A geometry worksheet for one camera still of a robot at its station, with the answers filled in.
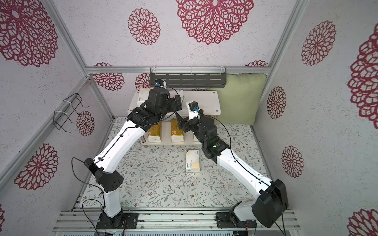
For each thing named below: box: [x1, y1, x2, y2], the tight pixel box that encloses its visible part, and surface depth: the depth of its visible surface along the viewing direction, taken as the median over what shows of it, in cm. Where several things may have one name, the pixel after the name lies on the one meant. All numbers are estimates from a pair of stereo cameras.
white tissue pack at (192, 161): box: [185, 149, 201, 173], surface depth 92 cm
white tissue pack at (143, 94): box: [136, 87, 155, 107], surface depth 76 cm
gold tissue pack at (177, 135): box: [170, 118, 185, 143], surface depth 96 cm
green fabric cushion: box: [208, 72, 267, 126], surface depth 97 cm
